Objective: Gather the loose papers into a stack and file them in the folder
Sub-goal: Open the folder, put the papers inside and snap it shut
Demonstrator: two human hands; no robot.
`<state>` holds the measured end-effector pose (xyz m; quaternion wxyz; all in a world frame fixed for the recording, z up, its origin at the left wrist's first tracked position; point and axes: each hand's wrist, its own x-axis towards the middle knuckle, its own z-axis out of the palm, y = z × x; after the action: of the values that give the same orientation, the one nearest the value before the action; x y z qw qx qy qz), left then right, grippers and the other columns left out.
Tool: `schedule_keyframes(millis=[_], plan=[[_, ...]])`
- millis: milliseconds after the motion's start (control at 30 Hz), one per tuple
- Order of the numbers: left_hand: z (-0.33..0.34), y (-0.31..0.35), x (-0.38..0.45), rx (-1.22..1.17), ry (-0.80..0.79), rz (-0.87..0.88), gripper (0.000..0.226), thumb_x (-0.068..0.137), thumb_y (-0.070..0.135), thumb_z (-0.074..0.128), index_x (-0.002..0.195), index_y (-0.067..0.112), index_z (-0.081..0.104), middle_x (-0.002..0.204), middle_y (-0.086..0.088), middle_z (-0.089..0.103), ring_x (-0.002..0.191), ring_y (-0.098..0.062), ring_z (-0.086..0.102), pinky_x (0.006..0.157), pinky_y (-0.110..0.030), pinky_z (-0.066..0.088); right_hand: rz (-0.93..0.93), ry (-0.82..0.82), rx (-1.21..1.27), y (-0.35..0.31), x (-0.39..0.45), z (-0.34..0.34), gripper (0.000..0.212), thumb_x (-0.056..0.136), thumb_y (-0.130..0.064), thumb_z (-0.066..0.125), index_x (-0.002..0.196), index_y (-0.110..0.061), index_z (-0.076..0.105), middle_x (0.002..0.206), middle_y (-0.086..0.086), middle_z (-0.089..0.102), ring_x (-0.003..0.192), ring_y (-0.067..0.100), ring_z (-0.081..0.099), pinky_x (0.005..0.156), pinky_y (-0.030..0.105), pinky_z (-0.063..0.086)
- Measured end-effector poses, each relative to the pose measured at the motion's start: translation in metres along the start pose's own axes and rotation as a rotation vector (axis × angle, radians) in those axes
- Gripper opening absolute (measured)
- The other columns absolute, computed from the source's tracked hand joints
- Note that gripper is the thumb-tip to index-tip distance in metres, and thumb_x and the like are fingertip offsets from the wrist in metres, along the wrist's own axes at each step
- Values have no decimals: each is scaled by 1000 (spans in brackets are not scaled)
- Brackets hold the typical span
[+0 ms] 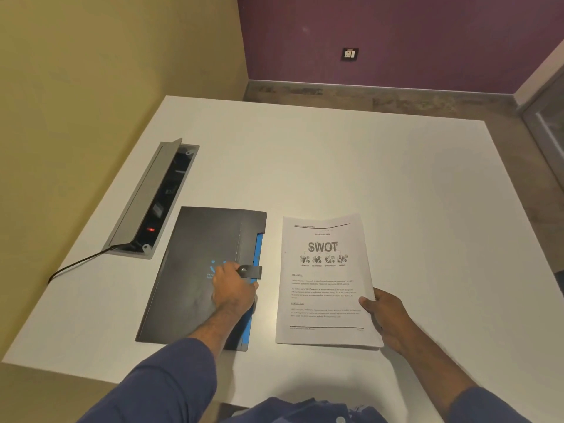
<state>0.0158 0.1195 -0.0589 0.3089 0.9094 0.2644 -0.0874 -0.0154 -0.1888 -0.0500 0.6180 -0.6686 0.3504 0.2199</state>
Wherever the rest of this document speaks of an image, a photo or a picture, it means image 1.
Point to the person's right thumb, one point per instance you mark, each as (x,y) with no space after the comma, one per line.
(366,303)

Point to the person's left hand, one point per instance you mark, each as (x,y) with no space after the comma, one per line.
(233,292)

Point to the printed white paper document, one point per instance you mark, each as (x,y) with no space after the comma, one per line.
(324,281)

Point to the black wall socket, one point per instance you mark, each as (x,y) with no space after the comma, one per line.
(350,54)

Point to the person's right hand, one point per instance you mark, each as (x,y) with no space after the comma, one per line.
(390,319)

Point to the person's right forearm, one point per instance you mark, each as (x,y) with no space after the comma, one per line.
(434,372)

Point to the person's blue shirt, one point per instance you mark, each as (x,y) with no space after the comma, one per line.
(304,411)

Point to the black folder with blue edge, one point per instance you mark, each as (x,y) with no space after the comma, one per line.
(189,259)

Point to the person's left forearm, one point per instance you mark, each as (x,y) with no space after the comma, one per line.
(185,370)

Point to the person's left fingers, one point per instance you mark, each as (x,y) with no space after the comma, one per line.
(224,273)

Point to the grey table power socket box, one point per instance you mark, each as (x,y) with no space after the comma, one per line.
(145,202)

